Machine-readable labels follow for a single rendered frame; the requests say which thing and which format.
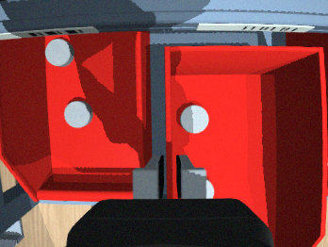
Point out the grey metal shelf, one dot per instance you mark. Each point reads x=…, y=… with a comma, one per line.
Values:
x=189, y=23

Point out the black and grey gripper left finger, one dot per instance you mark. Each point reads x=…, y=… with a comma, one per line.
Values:
x=148, y=182

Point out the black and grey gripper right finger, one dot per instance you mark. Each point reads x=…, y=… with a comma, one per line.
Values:
x=190, y=180

